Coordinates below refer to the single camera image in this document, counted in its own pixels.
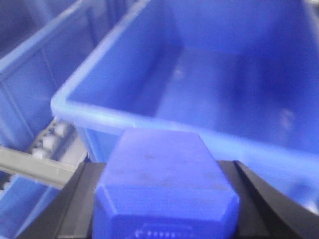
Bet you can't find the white roller conveyor track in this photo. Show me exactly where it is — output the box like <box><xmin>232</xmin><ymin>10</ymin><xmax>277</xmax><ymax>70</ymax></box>
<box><xmin>0</xmin><ymin>120</ymin><xmax>87</xmax><ymax>189</ymax></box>

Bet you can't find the large blue target bin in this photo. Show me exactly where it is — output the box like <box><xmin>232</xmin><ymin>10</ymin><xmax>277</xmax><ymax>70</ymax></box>
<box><xmin>51</xmin><ymin>0</ymin><xmax>319</xmax><ymax>213</ymax></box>

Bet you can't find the blue bottle-shaped part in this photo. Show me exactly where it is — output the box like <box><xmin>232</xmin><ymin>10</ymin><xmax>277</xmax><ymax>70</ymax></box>
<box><xmin>92</xmin><ymin>128</ymin><xmax>240</xmax><ymax>239</ymax></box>

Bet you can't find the blue bin left neighbour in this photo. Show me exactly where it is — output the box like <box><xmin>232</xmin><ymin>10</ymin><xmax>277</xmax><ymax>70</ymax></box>
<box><xmin>0</xmin><ymin>0</ymin><xmax>134</xmax><ymax>239</ymax></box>

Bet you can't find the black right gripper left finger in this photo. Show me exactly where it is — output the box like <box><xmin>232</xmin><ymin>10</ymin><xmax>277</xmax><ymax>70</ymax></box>
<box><xmin>17</xmin><ymin>163</ymin><xmax>106</xmax><ymax>239</ymax></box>

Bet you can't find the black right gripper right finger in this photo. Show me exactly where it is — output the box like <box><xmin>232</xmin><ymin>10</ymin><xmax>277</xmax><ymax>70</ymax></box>
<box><xmin>217</xmin><ymin>160</ymin><xmax>319</xmax><ymax>239</ymax></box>

